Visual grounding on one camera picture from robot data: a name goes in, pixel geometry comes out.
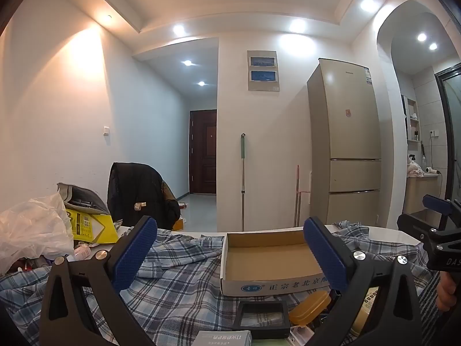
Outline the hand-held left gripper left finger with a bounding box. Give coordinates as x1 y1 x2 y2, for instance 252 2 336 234
39 215 158 346

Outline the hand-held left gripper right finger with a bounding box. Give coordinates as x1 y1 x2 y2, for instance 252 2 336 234
303 216 424 346

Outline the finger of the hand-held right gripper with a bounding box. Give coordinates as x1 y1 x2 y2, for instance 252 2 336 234
397 213 446 252
422 193 461 232

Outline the white cardboard box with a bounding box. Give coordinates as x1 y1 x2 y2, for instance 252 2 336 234
220 227 334 296

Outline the cream round container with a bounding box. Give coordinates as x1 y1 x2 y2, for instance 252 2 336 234
350 286 380 336

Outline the black frame display box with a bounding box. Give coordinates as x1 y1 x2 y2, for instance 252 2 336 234
234 299 290 339

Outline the white printed carton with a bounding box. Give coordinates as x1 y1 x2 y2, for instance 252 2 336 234
197 330 253 346

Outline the person's right hand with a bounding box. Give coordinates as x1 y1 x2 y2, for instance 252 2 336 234
437 271 461 312

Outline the beige vanity cabinet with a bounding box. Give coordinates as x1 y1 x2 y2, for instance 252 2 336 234
403 173 442 217

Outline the yellow paper bag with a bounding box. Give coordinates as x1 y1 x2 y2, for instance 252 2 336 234
65 207 119 246

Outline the blue plaid cloth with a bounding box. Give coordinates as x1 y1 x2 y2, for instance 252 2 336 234
0 220 443 346

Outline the pink broom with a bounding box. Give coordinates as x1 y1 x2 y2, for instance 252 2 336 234
293 165 310 227

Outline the grey bag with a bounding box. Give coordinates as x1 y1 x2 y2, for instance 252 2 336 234
57 183 112 217

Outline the dark-framed glass door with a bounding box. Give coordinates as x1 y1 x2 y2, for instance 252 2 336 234
434 63 461 202

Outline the white plastic bag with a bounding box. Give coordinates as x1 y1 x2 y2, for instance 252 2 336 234
0 192 74 276

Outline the beige refrigerator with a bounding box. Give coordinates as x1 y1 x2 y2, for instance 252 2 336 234
307 58 382 231

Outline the brown entrance door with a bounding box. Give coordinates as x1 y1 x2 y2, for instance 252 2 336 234
189 110 217 195

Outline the wall niche shelf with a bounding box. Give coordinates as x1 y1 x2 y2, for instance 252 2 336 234
405 95 420 141

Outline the green-handled mop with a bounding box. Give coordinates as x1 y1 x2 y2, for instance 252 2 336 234
239 133 247 231

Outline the wall electrical panel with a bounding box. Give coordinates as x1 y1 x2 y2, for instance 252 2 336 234
247 50 280 92

